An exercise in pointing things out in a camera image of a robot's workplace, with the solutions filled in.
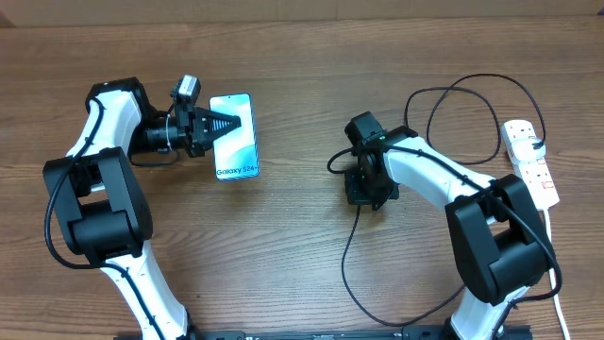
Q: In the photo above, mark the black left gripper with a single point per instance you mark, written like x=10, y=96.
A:
x=187, y=115

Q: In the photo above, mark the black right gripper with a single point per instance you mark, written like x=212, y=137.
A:
x=360, y=197

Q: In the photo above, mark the blue Samsung Galaxy smartphone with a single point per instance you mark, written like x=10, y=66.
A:
x=236, y=154

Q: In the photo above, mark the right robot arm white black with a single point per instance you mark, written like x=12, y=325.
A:
x=499, y=241

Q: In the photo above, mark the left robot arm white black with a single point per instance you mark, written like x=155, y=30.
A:
x=97, y=217

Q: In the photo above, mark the white charger plug adapter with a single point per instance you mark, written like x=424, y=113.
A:
x=526, y=150

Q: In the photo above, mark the white power strip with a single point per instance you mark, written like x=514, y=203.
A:
x=535, y=174

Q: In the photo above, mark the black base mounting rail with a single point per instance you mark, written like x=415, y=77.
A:
x=325, y=334

